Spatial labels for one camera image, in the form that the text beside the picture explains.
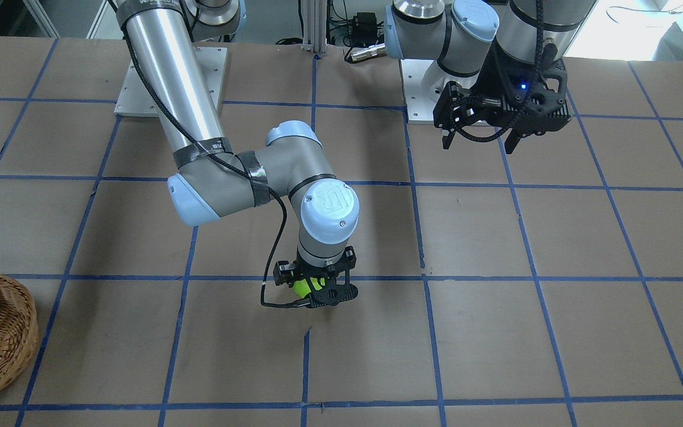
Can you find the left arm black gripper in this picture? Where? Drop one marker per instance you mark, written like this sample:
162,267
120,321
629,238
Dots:
487,86

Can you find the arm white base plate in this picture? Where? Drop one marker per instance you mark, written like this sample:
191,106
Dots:
422,83
134,99

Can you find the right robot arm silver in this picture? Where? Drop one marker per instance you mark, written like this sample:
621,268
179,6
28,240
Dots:
213,181

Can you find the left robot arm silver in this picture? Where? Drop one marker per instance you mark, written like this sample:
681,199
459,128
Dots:
458,35

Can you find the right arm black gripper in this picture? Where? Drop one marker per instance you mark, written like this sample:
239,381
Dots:
285,273

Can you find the silver cylinder flashlight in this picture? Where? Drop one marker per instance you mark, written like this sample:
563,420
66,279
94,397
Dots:
357,55

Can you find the green apple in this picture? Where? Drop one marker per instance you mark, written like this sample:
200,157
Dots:
304,287

